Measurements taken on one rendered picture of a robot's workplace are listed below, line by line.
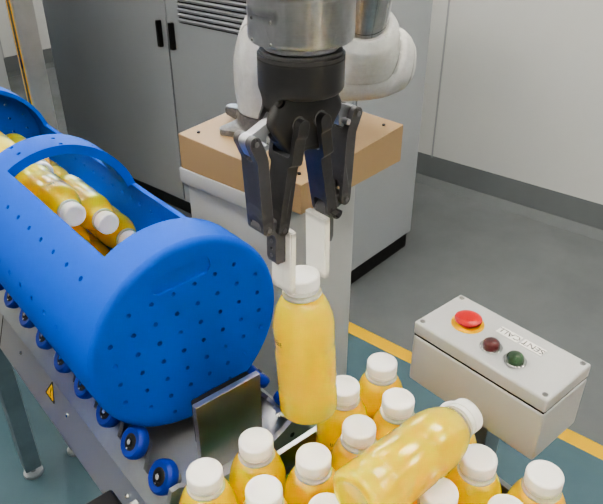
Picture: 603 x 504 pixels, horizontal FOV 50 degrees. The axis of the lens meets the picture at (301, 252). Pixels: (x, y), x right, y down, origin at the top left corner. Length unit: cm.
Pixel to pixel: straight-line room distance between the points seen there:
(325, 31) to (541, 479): 50
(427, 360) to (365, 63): 70
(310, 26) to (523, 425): 55
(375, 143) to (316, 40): 100
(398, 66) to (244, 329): 74
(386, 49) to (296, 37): 88
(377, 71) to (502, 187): 242
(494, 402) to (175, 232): 45
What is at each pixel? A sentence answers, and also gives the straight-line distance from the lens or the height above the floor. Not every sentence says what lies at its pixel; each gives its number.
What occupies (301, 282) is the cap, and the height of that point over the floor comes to 127.
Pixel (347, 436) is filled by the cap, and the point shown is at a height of 108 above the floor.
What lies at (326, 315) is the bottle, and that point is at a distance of 67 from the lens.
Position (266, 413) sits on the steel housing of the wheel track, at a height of 93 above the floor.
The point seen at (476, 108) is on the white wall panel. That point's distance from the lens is 373.
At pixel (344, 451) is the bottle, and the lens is 78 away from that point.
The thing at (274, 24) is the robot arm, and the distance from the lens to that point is 53.
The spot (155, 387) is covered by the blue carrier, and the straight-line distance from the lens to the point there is 89.
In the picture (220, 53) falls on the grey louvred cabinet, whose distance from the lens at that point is 297.
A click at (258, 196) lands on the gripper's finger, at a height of 138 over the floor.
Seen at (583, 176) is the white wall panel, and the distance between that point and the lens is 360.
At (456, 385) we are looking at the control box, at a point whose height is 104.
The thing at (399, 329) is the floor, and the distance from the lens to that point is 269.
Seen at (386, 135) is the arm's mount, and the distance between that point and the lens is 154.
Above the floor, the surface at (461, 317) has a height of 111.
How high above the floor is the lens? 163
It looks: 31 degrees down
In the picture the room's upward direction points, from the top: straight up
